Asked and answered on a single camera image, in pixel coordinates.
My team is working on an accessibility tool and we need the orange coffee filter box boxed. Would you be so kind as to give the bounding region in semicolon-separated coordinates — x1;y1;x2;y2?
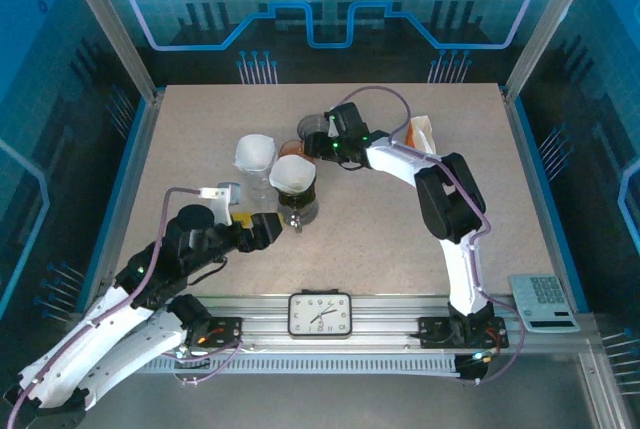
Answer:
402;114;439;156

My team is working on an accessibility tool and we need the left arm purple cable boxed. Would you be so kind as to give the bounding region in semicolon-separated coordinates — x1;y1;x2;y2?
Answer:
5;187;249;388

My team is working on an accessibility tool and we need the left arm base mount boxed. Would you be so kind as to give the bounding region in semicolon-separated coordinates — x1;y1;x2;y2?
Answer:
169;315;245;350

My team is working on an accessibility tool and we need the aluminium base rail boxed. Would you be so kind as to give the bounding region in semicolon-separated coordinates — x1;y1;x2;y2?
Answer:
189;293;511;353

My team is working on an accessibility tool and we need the grey calculator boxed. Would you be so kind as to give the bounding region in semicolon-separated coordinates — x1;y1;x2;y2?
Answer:
508;273;583;335

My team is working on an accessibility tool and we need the rectangular white clock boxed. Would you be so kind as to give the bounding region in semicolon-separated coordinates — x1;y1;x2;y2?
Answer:
287;292;353;339

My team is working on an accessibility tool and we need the white paper filter stack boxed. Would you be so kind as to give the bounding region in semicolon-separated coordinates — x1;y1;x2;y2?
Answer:
233;134;279;173

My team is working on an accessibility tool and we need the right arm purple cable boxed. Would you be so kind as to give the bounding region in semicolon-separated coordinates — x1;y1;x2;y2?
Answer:
342;85;526;385

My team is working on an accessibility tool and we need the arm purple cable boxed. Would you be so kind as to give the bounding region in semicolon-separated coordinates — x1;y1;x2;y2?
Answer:
5;187;249;388
342;85;526;385

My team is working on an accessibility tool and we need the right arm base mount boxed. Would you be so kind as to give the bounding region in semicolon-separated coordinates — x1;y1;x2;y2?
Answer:
417;315;510;350

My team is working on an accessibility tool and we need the grey translucent dripper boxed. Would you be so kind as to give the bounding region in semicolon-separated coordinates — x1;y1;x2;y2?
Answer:
296;115;329;143

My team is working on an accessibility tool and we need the aluminium frame post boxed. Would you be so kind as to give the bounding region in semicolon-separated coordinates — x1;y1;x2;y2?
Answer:
501;0;604;103
55;0;166;103

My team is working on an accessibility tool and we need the slotted cable duct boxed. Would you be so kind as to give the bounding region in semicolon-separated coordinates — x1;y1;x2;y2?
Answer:
134;352;464;376

